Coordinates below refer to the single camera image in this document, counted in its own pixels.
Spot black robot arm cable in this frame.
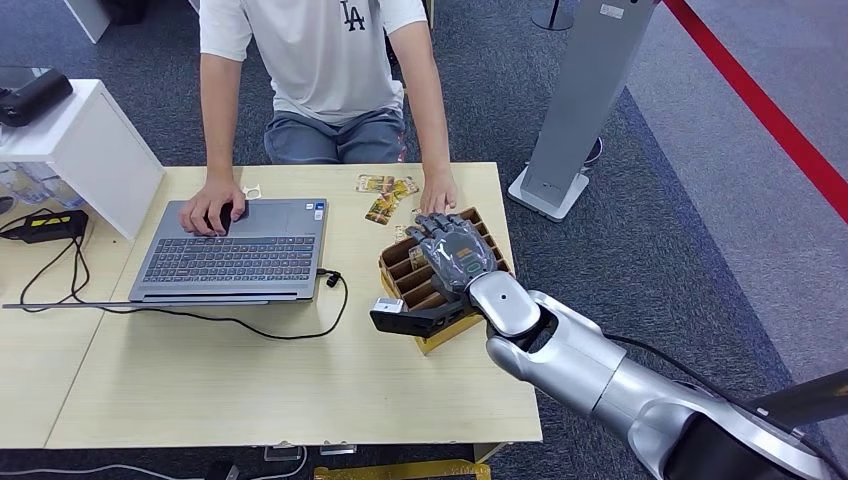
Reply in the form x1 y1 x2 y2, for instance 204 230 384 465
604 333 848 468

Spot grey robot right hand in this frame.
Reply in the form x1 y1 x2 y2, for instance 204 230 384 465
404 213 498 296

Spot round dark stand base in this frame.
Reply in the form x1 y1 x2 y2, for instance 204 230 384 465
529 0 579 33

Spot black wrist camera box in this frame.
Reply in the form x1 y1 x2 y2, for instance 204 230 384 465
369 296 488 339

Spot grey kiosk pillar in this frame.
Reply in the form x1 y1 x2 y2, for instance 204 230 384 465
507 0 660 223

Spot thin black cable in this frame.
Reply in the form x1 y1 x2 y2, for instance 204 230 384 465
0 208 58 234

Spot black handheld device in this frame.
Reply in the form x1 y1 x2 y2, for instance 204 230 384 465
0 68 75 128

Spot white cabinet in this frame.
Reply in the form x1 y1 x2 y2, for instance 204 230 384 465
0 79 167 241

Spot person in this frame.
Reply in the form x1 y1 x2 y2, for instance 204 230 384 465
180 0 459 238

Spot black power adapter yellow labels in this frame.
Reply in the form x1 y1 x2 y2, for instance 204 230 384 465
0 209 90 245

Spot clear plastic container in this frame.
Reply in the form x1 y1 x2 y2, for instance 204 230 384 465
0 162 86 212

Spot grey laptop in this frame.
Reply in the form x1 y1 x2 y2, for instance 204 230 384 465
1 197 330 311

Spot black laptop power cable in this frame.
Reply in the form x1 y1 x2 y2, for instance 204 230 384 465
18 235 350 342

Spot person's right hand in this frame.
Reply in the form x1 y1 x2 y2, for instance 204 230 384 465
180 177 248 238

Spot person's left hand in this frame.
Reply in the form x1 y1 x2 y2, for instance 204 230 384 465
419 168 459 217

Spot white furniture panel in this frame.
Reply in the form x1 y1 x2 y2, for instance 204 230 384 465
62 0 112 46

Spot white cable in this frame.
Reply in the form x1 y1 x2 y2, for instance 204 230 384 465
0 447 309 480

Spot black computer mouse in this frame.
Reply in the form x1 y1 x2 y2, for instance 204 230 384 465
205 200 252 234

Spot yellow floor frame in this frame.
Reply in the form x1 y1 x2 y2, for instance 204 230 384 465
313 461 492 480

